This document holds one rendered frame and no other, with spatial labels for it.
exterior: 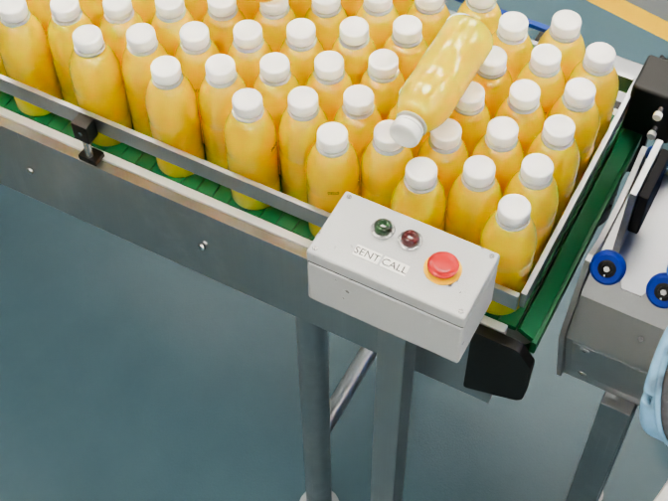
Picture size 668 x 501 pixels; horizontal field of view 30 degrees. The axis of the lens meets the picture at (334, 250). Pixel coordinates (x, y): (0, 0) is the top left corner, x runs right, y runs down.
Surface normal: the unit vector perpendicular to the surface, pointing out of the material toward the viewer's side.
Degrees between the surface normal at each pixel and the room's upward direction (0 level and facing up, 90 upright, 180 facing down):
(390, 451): 90
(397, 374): 90
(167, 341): 0
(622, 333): 70
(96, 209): 90
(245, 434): 0
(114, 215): 90
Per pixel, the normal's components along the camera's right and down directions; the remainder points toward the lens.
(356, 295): -0.47, 0.73
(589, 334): -0.44, 0.49
